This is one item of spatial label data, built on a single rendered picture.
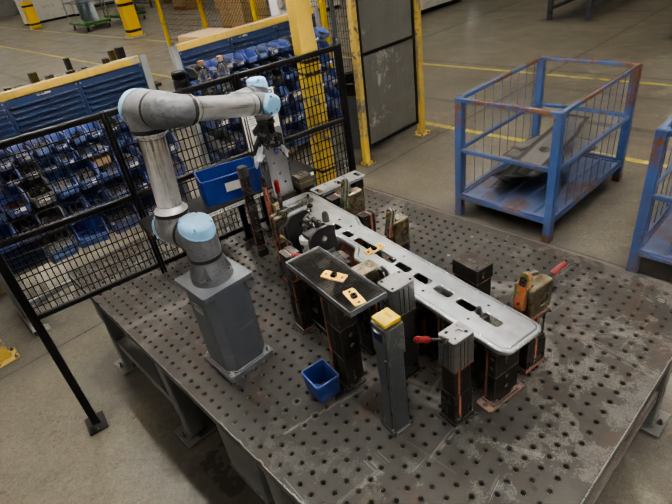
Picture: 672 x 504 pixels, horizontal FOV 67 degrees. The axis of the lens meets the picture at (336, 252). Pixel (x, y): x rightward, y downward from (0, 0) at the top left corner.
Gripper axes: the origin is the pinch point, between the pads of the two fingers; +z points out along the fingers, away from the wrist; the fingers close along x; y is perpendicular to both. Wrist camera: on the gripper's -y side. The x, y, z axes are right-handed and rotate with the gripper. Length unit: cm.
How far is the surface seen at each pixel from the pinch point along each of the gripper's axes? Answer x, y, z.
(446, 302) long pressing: 10, 89, 29
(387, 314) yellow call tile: -19, 95, 13
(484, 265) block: 31, 87, 26
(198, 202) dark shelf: -22, -47, 26
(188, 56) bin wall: 50, -216, -11
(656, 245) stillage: 213, 68, 113
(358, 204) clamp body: 35.6, 7.8, 31.6
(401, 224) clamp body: 31, 43, 27
